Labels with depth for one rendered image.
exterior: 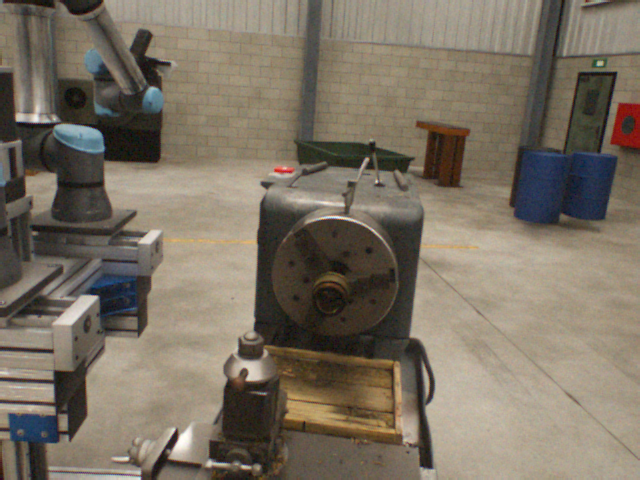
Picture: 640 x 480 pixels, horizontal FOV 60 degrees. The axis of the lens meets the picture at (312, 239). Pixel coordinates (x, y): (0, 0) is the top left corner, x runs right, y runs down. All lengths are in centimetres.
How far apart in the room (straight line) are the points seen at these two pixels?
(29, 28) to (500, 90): 1159
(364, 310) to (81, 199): 77
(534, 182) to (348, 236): 646
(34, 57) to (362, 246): 94
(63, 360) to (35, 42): 84
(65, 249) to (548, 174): 673
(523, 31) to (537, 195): 584
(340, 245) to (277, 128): 1009
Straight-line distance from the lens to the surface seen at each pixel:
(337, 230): 134
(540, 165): 767
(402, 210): 150
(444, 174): 981
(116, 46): 161
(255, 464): 86
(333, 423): 114
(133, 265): 151
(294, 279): 139
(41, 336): 107
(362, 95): 1164
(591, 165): 842
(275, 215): 151
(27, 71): 160
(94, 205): 153
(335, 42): 1153
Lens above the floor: 154
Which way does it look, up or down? 16 degrees down
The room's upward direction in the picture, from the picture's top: 4 degrees clockwise
